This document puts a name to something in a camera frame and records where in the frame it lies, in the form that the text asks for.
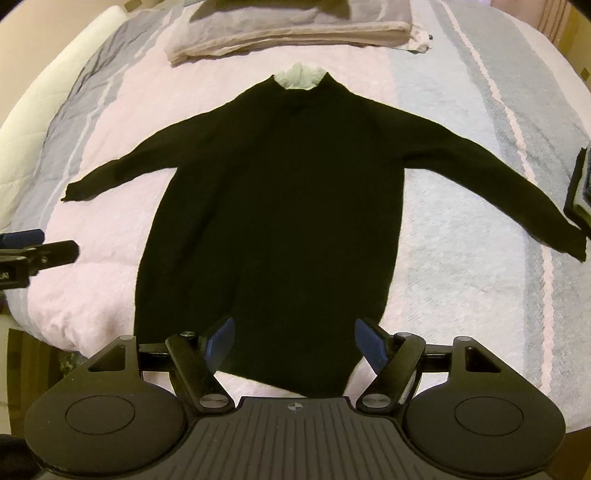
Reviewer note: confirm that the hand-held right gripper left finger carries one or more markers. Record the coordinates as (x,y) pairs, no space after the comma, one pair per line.
(221,344)

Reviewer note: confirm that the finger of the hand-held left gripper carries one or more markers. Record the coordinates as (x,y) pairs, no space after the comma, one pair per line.
(23,237)
(55,254)

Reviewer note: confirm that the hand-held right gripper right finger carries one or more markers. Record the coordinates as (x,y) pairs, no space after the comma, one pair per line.
(371,346)

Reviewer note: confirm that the black sweater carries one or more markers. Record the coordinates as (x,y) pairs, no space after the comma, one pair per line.
(277,207)

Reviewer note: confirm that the white quilted duvet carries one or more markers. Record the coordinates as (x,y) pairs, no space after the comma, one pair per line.
(37,101)

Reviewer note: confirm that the grey pink striped bedspread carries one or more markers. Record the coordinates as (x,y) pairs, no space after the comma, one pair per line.
(461,230)

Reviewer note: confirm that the dark flat case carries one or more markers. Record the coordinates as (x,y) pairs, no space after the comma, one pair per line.
(581,184)

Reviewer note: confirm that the small white cloth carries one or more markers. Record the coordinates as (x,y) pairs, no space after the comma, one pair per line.
(418,41)

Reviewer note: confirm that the folded beige blanket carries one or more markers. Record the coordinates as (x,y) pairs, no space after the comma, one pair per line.
(277,32)

